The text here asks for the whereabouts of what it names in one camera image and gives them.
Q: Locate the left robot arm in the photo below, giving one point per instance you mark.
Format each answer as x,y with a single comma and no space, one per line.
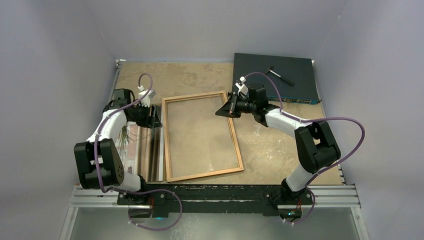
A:
98,162

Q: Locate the small black hammer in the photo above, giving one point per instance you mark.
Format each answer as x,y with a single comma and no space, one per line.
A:
270,70

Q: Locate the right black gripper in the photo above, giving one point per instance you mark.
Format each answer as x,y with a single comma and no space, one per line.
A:
230,109

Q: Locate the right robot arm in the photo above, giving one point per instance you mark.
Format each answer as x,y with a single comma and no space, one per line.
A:
315,143

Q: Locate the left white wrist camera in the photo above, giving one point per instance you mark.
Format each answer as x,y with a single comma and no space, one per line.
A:
145,96

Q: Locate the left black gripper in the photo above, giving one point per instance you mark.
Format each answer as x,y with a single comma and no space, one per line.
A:
151,121

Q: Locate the glossy photo print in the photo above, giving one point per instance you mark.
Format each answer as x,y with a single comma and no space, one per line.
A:
142,151

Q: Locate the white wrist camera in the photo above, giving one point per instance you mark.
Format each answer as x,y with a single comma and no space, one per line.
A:
145,96
241,88

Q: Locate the dark network switch box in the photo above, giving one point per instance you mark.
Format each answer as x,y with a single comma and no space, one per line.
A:
298,70

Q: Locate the clear glass pane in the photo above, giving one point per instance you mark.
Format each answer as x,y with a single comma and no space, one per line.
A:
202,136

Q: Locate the aluminium rail frame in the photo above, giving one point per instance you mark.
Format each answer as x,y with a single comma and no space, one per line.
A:
93,215

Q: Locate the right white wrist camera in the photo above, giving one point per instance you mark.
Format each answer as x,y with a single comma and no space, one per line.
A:
241,88

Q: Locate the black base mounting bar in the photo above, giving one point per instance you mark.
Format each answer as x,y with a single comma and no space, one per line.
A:
267,200

